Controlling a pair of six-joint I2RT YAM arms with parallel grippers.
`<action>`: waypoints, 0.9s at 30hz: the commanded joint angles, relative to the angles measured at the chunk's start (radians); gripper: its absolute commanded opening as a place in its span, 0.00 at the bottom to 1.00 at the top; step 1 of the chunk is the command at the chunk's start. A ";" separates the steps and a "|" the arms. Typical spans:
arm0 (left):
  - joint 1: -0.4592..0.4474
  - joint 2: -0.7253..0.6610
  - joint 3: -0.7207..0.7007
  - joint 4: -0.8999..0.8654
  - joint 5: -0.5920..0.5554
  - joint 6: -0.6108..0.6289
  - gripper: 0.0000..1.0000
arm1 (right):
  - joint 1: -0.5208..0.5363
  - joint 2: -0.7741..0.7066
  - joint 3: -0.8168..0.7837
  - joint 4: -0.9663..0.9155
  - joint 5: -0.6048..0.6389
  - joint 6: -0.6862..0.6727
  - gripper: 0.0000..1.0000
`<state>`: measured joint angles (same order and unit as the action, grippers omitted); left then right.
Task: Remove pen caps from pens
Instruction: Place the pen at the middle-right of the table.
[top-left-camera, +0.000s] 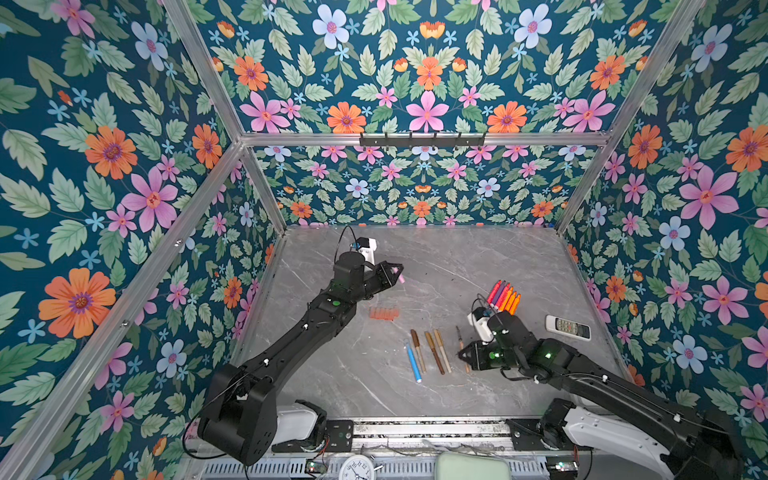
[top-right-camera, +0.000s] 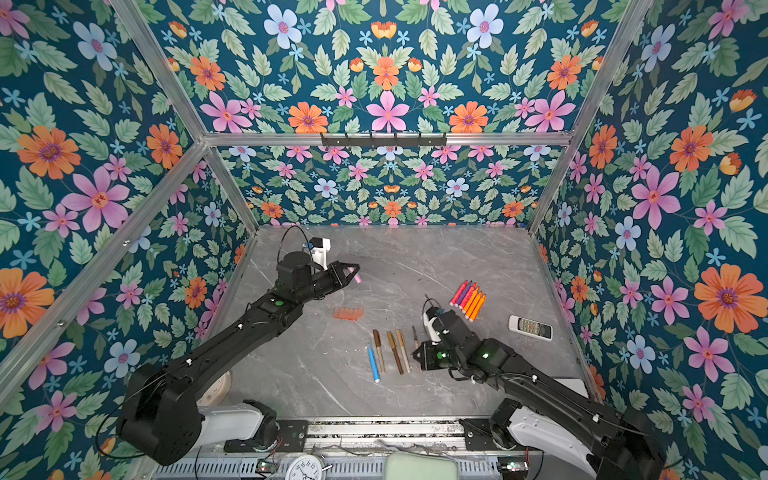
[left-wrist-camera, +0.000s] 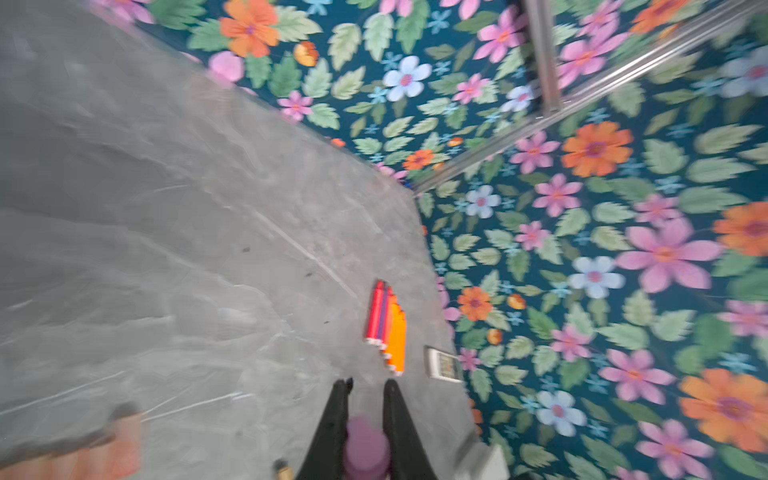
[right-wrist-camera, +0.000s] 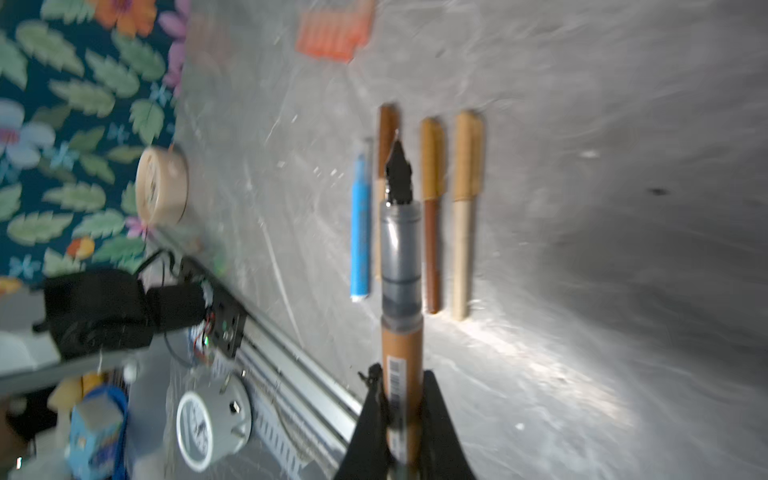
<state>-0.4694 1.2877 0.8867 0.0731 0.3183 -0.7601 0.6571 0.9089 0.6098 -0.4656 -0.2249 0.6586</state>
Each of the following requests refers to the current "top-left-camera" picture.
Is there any blue highlighter pen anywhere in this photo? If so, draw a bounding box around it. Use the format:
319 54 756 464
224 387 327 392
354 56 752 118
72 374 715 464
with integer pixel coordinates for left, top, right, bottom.
405 344 423 383

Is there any pale green box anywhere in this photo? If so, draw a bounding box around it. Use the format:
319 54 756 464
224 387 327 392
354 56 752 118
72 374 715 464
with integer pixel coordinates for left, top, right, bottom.
434 452 511 480

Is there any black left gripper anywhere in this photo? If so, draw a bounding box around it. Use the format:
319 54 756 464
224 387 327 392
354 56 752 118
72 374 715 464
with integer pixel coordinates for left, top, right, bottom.
346 262 404 306

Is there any orange highlighter group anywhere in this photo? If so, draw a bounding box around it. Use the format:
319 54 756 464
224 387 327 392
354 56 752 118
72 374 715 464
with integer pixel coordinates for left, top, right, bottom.
507 292 521 314

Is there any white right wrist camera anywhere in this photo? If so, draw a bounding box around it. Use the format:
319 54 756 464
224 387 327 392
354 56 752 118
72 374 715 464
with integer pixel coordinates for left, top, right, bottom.
467 307 494 343

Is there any brown cap beige marker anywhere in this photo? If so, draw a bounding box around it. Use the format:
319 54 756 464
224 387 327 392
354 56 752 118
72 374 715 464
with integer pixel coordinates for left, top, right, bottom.
410 329 426 374

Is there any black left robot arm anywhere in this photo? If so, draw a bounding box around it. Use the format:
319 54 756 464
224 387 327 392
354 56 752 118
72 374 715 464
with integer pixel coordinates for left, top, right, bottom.
197 251 404 466

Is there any white remote control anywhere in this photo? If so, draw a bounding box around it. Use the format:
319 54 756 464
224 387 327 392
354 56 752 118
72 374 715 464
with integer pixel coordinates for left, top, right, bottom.
545 315 592 341

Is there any purple highlighter pen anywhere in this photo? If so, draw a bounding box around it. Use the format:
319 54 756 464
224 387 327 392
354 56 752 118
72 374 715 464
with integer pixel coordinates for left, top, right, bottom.
489 281 507 307

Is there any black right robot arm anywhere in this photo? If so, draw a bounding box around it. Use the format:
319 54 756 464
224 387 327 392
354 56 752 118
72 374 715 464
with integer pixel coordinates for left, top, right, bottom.
458 307 743 479

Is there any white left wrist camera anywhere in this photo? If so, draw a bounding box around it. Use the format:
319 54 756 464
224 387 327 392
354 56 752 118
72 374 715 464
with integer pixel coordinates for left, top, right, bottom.
352 237 378 265

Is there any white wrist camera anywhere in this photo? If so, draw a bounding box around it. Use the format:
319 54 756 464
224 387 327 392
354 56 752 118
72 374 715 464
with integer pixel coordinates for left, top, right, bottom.
352 237 378 265
467 307 494 343

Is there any black hook rail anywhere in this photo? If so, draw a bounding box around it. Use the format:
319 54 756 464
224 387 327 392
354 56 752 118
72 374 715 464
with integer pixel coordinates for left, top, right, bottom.
358 132 486 149

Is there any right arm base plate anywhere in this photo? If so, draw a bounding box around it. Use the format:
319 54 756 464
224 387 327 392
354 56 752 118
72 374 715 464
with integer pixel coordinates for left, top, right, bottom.
504 398 593 451

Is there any dark brown marker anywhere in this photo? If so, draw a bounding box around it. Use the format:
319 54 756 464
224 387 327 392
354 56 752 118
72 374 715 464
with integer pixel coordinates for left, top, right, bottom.
424 331 446 375

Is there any pink red highlighter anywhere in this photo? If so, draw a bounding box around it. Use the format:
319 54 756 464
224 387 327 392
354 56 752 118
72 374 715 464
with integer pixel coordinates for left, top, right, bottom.
487 280 503 305

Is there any white alarm clock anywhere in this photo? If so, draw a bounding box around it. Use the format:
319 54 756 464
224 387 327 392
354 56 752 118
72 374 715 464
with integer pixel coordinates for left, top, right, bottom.
337 454 376 480

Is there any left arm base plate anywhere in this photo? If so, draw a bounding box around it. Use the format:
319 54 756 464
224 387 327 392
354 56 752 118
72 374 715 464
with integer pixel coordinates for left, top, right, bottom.
270 400 355 453

